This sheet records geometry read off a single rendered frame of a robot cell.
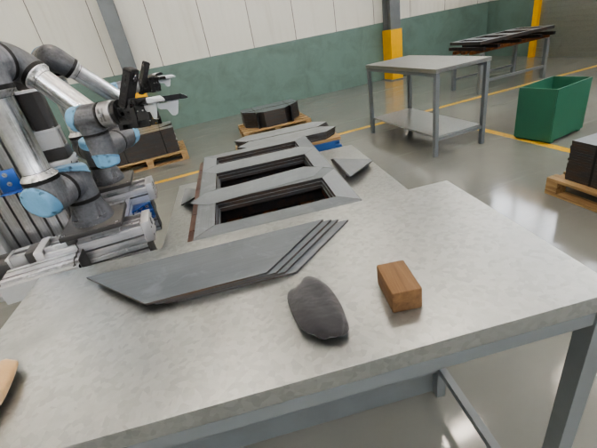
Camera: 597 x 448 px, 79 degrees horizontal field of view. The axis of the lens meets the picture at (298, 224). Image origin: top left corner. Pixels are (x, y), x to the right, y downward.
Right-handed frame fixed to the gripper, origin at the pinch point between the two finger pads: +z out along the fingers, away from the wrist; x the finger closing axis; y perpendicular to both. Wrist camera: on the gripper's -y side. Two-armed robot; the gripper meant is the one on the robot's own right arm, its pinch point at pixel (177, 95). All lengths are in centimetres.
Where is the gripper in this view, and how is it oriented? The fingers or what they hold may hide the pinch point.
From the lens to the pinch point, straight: 115.8
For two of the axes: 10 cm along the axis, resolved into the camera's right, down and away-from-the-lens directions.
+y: 1.5, 9.3, 3.5
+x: -1.3, 3.7, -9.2
